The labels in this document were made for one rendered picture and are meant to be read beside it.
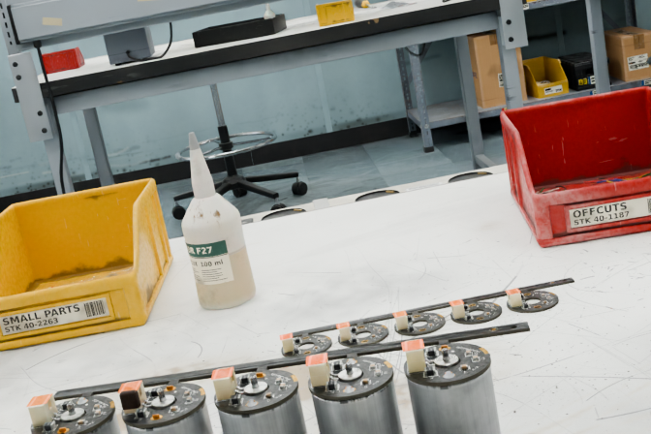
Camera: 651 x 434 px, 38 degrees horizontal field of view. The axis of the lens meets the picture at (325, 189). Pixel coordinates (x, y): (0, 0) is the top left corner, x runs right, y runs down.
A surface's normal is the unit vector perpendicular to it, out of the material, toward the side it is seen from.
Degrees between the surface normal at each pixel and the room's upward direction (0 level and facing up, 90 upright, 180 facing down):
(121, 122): 90
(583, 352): 0
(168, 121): 90
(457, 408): 90
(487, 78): 90
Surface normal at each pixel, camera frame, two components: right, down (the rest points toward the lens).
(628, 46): 0.08, 0.25
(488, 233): -0.18, -0.95
